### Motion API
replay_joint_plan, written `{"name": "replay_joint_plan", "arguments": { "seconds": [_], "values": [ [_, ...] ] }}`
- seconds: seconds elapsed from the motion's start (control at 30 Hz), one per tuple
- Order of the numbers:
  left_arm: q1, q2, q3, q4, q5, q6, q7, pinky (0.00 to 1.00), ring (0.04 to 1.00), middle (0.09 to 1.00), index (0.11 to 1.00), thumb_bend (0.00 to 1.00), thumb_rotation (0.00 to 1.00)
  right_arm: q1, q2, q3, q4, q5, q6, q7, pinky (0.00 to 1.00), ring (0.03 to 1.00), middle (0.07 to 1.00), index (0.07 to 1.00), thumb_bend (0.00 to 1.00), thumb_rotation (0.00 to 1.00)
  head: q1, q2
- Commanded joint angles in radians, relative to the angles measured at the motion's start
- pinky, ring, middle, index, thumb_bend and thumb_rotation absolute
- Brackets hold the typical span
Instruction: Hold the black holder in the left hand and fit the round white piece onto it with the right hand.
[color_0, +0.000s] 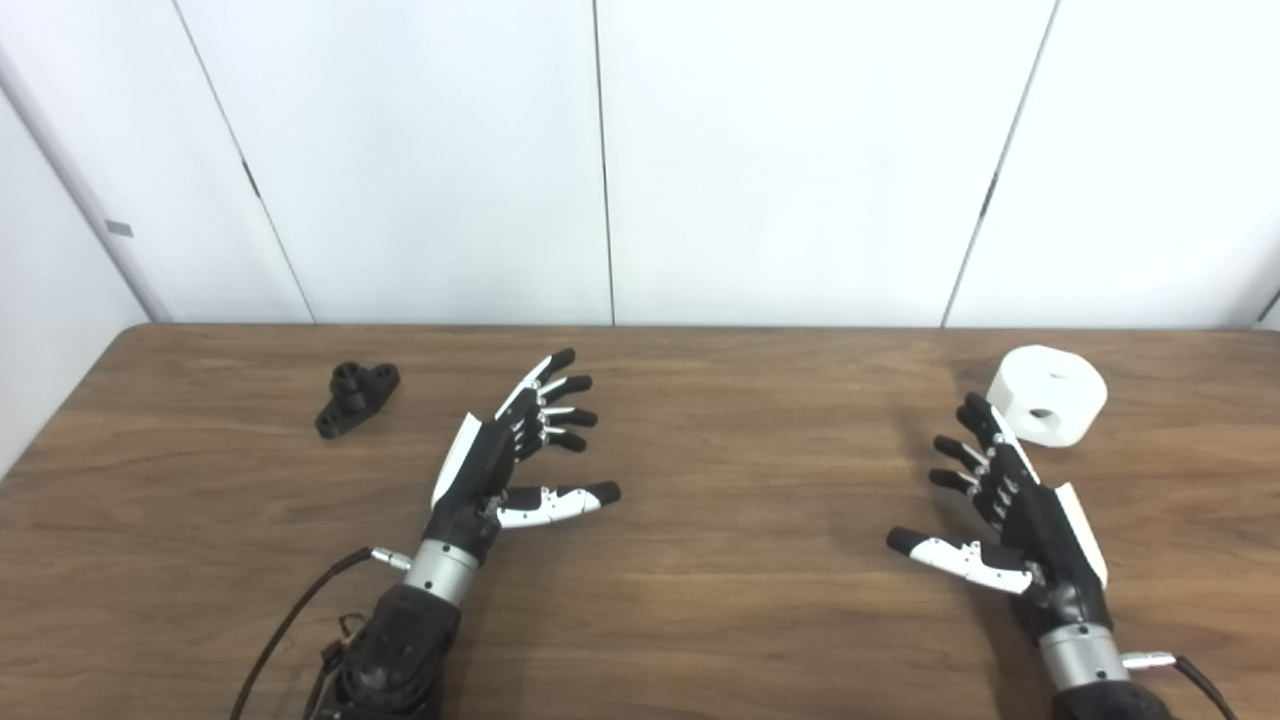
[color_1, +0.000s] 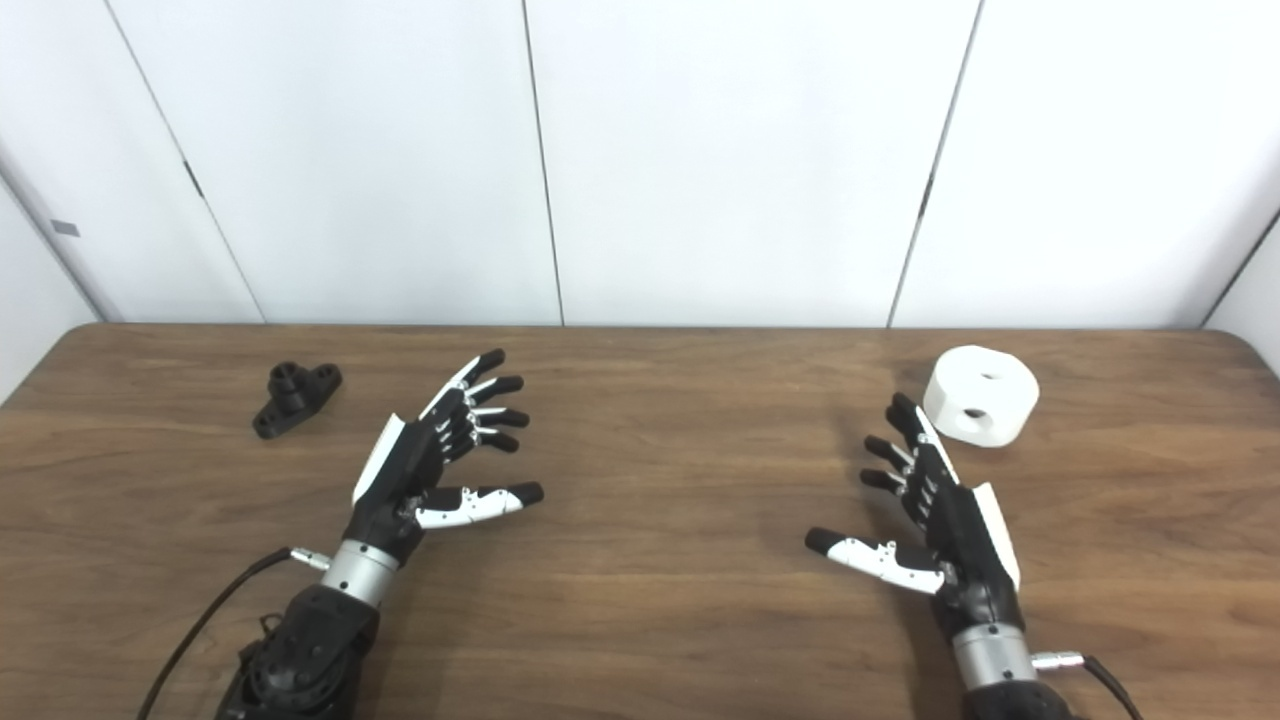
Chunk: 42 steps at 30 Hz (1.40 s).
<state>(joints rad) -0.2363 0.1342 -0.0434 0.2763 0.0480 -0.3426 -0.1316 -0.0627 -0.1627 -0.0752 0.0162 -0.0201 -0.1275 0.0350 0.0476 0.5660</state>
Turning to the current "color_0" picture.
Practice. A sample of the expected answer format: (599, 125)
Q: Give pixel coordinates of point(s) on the small gray wall tag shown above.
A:
(119, 229)

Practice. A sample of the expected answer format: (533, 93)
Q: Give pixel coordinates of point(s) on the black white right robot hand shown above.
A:
(1045, 530)

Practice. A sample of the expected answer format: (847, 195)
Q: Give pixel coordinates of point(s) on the round white plastic piece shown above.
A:
(1060, 385)

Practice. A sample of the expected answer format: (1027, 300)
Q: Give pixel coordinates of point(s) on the black plastic holder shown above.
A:
(350, 400)

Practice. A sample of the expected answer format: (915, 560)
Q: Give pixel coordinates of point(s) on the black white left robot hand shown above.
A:
(470, 470)

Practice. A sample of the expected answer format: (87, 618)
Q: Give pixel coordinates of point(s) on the black wall panel hinge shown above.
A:
(990, 195)
(251, 181)

